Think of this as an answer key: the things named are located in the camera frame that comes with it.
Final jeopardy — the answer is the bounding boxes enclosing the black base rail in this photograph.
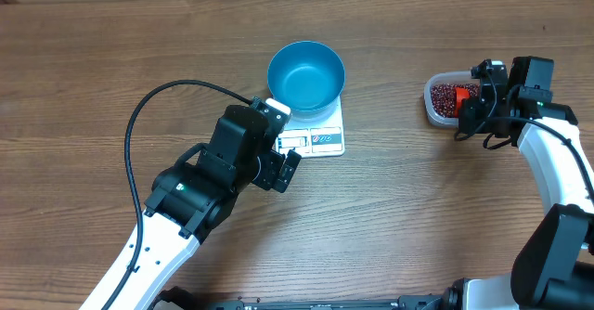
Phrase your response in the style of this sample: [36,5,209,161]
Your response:
[148,287,457,310]

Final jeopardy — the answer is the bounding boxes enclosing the orange measuring scoop blue handle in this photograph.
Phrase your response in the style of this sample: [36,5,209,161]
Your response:
[453,87,471,118]

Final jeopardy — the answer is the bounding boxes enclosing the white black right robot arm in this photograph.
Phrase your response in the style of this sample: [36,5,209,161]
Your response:
[441,56,593,309]

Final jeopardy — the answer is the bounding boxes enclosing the clear plastic food container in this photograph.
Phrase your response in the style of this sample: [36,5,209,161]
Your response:
[423,71,480,128]

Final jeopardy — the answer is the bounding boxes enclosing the red adzuki beans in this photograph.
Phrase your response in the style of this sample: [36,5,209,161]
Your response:
[430,84,479,118]

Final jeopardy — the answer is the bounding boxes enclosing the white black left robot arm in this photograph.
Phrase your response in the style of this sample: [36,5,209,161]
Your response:
[83,99,301,309]

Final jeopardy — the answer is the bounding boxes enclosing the blue plastic bowl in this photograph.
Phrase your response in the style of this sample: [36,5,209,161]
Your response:
[266,40,346,118]

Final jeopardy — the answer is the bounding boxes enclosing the white digital kitchen scale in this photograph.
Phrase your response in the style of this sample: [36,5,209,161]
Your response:
[274,98,345,158]

